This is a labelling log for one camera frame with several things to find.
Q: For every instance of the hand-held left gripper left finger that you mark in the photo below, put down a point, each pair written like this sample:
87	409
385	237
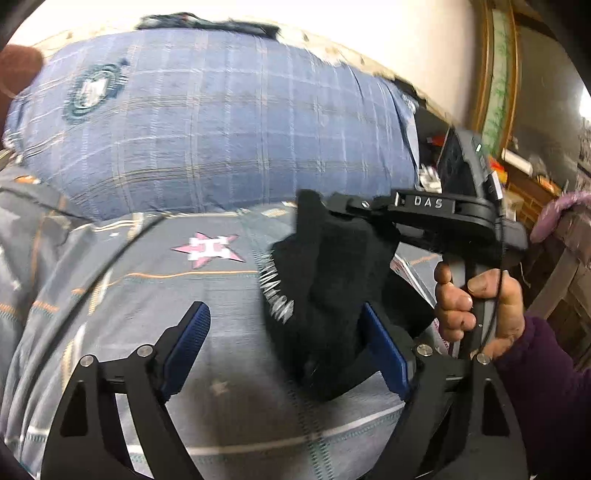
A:
187	341

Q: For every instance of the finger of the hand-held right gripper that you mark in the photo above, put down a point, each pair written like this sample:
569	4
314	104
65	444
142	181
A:
353	204

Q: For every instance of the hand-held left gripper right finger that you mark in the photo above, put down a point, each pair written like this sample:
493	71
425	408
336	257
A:
385	350

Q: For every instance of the black pants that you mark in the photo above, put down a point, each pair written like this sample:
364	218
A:
332	286

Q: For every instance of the person's right forearm purple sleeve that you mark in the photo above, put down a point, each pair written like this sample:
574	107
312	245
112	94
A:
549	397

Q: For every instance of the person's right hand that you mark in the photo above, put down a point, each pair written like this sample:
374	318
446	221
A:
461	304

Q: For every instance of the grey printed bed sheet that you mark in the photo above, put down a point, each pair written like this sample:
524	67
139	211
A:
138	295

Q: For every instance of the purple cloth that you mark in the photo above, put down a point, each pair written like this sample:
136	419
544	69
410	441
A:
558	210

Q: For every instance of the wooden framed mirror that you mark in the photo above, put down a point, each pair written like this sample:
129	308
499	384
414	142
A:
501	78

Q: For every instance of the blue plaid quilt bundle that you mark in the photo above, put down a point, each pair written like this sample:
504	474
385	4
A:
207	124

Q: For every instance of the dark plaid folded cloth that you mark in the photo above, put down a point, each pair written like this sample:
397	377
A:
203	23

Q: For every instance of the brown plush headboard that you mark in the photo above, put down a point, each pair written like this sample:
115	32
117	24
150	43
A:
18	62

